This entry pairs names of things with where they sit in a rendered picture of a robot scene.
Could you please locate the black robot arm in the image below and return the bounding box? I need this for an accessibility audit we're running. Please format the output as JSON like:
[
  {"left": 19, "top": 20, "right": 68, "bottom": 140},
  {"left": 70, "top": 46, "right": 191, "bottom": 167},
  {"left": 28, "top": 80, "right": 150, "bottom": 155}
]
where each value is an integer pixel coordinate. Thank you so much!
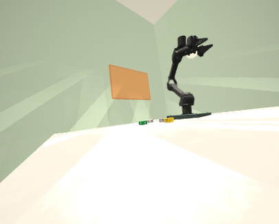
[{"left": 167, "top": 36, "right": 194, "bottom": 115}]

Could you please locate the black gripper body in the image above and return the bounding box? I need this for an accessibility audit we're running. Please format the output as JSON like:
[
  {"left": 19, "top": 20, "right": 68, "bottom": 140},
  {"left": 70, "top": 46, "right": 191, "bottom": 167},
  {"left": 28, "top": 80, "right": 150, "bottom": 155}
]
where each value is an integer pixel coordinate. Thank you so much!
[{"left": 183, "top": 35, "right": 203, "bottom": 56}]

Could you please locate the small yellow block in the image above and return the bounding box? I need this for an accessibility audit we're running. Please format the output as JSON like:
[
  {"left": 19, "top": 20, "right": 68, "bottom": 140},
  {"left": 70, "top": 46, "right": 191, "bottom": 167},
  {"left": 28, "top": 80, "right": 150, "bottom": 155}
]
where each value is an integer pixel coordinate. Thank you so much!
[{"left": 164, "top": 118, "right": 174, "bottom": 123}]

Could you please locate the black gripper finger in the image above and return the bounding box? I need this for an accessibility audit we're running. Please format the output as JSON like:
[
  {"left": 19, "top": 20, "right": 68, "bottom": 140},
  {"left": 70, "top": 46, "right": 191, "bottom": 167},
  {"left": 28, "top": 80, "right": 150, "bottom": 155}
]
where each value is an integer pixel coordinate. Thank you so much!
[
  {"left": 192, "top": 36, "right": 208, "bottom": 48},
  {"left": 201, "top": 44, "right": 213, "bottom": 55}
]

